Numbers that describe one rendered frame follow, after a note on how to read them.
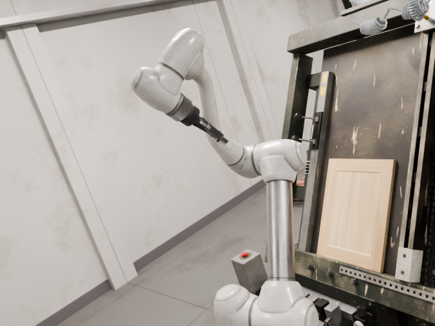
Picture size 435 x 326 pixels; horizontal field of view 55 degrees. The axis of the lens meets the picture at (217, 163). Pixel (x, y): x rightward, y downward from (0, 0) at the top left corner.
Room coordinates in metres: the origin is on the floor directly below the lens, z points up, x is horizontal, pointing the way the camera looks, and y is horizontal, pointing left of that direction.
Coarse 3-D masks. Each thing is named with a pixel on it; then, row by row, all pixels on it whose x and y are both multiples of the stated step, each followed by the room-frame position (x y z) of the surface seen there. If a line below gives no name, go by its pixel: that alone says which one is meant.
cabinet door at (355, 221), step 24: (336, 168) 1.96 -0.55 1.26; (360, 168) 1.83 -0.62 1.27; (384, 168) 1.72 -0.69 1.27; (336, 192) 1.92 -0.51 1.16; (360, 192) 1.79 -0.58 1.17; (384, 192) 1.68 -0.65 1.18; (336, 216) 1.87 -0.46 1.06; (360, 216) 1.75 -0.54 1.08; (384, 216) 1.64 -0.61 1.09; (336, 240) 1.83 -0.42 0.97; (360, 240) 1.71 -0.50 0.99; (384, 240) 1.61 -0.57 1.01; (360, 264) 1.67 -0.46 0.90
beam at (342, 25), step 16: (400, 0) 1.84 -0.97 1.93; (352, 16) 2.07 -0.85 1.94; (368, 16) 1.97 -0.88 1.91; (384, 16) 1.89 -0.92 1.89; (400, 16) 1.82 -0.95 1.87; (304, 32) 2.36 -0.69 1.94; (320, 32) 2.24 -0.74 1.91; (336, 32) 2.13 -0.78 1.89; (352, 32) 2.05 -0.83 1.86; (288, 48) 2.45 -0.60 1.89; (304, 48) 2.35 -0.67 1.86; (320, 48) 2.31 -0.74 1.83
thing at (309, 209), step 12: (324, 72) 2.21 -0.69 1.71; (324, 84) 2.18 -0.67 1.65; (324, 96) 2.15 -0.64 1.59; (324, 108) 2.14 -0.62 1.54; (324, 120) 2.12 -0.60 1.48; (324, 132) 2.11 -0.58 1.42; (312, 156) 2.10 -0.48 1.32; (312, 168) 2.07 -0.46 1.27; (312, 180) 2.05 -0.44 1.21; (312, 192) 2.02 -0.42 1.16; (312, 204) 2.01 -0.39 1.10; (312, 216) 2.00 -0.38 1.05; (312, 228) 1.99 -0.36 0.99; (300, 240) 1.99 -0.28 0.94
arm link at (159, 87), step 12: (144, 72) 1.33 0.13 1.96; (156, 72) 1.35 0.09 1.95; (168, 72) 1.35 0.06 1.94; (132, 84) 1.34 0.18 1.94; (144, 84) 1.32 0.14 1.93; (156, 84) 1.33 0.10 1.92; (168, 84) 1.34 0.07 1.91; (180, 84) 1.38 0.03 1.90; (144, 96) 1.34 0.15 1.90; (156, 96) 1.33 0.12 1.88; (168, 96) 1.35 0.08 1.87; (180, 96) 1.38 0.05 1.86; (156, 108) 1.37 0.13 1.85; (168, 108) 1.36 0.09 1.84
